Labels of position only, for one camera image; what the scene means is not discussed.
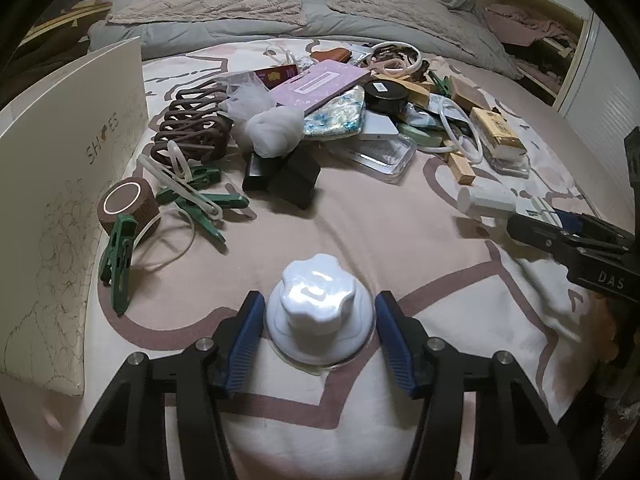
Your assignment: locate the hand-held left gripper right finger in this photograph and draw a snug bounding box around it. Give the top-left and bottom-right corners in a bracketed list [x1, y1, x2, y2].
[375, 291, 583, 480]

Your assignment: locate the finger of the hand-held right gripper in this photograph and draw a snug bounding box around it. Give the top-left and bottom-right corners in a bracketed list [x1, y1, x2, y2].
[506, 214, 623, 267]
[552, 209, 635, 250]

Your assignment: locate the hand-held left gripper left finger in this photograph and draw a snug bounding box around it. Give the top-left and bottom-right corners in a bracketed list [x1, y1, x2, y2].
[60, 290, 267, 480]

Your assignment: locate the white cylindrical tube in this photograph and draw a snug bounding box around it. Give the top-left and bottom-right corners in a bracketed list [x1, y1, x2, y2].
[457, 186, 517, 219]

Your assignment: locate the white shoe box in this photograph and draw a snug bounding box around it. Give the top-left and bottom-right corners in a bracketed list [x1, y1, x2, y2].
[0, 36, 151, 397]

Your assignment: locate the person's right hand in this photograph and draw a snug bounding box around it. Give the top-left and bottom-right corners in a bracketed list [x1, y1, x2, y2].
[600, 300, 632, 361]

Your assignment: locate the wooden block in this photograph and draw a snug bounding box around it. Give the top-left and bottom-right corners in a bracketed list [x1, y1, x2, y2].
[400, 80, 432, 108]
[447, 152, 477, 186]

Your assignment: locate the beige bed sheet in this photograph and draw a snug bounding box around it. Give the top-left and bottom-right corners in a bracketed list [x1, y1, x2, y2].
[435, 57, 626, 221]

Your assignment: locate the yellow tissue pack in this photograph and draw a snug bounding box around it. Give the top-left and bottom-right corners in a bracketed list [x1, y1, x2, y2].
[470, 107, 528, 161]

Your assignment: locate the printed blanket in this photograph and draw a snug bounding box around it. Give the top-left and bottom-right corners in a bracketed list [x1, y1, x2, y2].
[0, 37, 631, 480]

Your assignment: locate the white louvered door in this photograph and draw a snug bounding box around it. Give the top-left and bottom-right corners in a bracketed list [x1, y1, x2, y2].
[555, 10, 640, 156]

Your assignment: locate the brown flat box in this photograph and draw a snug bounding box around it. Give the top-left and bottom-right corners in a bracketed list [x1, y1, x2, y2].
[447, 75, 488, 111]

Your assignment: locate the grey foil packet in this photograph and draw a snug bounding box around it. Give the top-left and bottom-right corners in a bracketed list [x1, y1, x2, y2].
[400, 102, 451, 146]

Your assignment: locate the dark clothes pile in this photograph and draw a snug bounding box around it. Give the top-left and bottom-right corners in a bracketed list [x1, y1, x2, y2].
[502, 40, 576, 86]

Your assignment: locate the black small box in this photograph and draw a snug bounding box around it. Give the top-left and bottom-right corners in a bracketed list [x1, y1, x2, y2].
[242, 152, 281, 192]
[267, 150, 322, 209]

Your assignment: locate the brown round ribbed container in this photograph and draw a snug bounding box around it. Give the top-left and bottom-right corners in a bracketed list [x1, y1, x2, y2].
[97, 178, 160, 246]

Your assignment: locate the white flat case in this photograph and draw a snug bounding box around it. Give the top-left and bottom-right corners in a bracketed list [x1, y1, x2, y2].
[360, 110, 401, 142]

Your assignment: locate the black round tin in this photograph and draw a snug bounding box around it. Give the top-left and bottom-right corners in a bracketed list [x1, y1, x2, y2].
[364, 79, 407, 116]

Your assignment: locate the pink clothes pile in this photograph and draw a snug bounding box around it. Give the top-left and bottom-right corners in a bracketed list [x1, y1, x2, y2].
[485, 4, 583, 46]

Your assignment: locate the white mesh bath pouf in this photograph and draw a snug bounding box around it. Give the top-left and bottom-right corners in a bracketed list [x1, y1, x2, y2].
[220, 82, 306, 158]

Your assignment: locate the brown hair claw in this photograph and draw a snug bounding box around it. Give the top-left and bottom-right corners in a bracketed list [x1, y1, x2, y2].
[152, 79, 236, 165]

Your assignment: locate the floral pouch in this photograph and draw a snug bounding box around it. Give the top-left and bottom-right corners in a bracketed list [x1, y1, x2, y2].
[302, 85, 366, 138]

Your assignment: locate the purple flat box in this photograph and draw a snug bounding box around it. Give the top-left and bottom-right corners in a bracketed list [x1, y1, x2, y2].
[270, 59, 371, 116]

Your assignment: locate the brown leather pouch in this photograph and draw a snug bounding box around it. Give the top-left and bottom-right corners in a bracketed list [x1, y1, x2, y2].
[310, 47, 351, 63]

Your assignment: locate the dark red box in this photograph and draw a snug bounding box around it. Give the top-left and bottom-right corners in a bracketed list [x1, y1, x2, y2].
[254, 65, 300, 92]

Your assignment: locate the grey duvet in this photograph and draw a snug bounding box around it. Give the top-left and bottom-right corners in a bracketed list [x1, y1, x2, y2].
[90, 0, 523, 81]

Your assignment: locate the white thin plastic ring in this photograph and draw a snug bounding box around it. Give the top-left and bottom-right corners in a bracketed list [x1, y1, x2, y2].
[435, 97, 486, 163]

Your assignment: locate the white hoop ring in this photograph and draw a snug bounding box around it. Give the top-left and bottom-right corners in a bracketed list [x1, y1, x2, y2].
[372, 40, 423, 76]

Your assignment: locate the pink plastic ring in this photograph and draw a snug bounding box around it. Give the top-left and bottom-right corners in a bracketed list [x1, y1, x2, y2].
[367, 57, 408, 75]

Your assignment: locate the white cord bundle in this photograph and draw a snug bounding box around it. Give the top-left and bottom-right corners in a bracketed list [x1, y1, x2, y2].
[265, 44, 306, 68]

